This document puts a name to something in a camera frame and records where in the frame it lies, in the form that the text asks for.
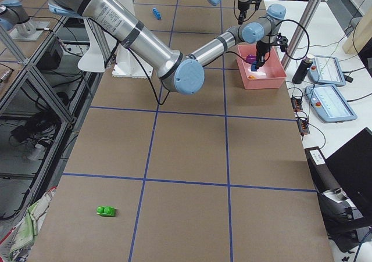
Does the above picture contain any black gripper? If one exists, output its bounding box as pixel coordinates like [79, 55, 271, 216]
[256, 33, 288, 69]
[238, 0, 261, 24]

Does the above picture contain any purple toy block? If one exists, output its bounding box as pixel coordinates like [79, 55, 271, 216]
[245, 54, 256, 64]

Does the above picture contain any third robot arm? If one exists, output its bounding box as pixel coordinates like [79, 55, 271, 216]
[1, 0, 49, 41]

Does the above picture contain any pink plastic box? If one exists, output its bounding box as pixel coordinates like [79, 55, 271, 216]
[236, 48, 286, 90]

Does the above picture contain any black water bottle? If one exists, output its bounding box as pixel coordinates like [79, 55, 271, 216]
[292, 54, 314, 84]

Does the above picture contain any orange grey usb hub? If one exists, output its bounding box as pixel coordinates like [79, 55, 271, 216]
[291, 97, 303, 112]

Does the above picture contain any far teach pendant tablet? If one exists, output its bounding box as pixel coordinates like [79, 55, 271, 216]
[307, 55, 346, 87]

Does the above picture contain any teach pendant tablet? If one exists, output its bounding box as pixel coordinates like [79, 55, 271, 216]
[305, 84, 357, 123]
[307, 55, 346, 87]

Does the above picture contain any near teach pendant tablet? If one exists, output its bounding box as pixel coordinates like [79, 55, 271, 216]
[305, 84, 357, 123]

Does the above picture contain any black laptop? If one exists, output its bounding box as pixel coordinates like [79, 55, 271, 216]
[326, 127, 371, 216]

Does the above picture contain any green toy block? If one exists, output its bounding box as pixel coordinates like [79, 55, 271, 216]
[96, 206, 116, 217]

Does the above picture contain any crumpled bag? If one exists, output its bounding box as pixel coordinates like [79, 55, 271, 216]
[1, 186, 57, 261]

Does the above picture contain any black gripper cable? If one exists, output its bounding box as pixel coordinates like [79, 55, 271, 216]
[226, 19, 310, 61]

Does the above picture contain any aluminium frame post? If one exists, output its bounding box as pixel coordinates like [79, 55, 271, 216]
[281, 0, 321, 70]

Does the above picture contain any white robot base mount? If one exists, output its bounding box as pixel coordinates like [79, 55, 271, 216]
[78, 19, 145, 78]

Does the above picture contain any aluminium frame side table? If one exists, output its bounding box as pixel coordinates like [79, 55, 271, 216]
[1, 15, 100, 226]

